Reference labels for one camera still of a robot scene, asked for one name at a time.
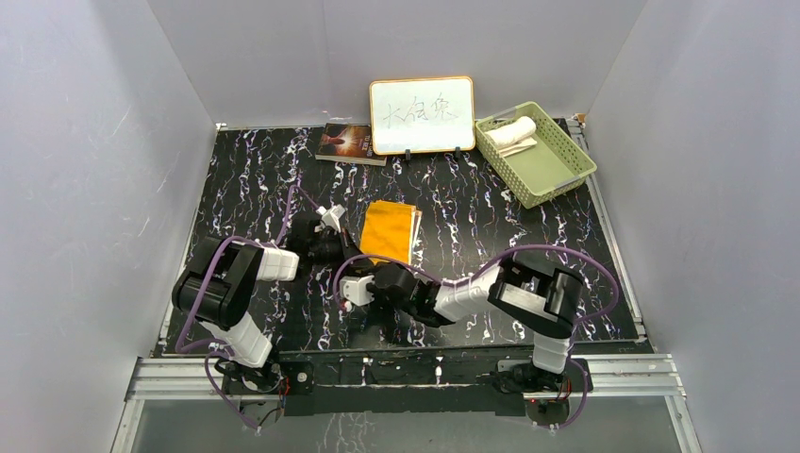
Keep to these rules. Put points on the black base frame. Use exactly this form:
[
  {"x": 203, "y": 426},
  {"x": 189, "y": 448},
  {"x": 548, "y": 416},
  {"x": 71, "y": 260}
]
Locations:
[{"x": 495, "y": 379}]

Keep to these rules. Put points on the small whiteboard orange frame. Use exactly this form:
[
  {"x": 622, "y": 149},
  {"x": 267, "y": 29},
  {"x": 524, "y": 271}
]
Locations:
[{"x": 422, "y": 115}]

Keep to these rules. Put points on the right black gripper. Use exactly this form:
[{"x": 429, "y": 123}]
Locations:
[{"x": 374, "y": 289}]

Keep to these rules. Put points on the yellow bear towel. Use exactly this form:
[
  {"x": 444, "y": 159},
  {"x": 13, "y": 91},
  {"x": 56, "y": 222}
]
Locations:
[{"x": 390, "y": 229}]

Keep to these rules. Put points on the dark paperback book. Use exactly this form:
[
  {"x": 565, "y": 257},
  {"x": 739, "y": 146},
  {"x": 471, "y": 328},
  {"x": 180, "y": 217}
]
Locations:
[{"x": 348, "y": 144}]

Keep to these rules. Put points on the green plastic basket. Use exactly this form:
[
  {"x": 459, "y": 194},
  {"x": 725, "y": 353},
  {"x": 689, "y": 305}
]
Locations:
[{"x": 555, "y": 166}]

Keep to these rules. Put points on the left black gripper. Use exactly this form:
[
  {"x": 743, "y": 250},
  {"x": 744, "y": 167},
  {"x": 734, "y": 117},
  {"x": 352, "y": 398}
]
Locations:
[{"x": 347, "y": 247}]

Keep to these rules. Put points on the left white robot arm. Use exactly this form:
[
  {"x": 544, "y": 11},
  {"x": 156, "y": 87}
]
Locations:
[{"x": 217, "y": 284}]

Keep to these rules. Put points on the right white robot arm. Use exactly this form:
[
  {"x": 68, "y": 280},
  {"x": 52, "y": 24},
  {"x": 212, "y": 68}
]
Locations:
[{"x": 539, "y": 294}]

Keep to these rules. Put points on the white towel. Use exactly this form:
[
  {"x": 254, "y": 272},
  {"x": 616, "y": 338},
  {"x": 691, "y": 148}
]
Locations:
[{"x": 515, "y": 137}]

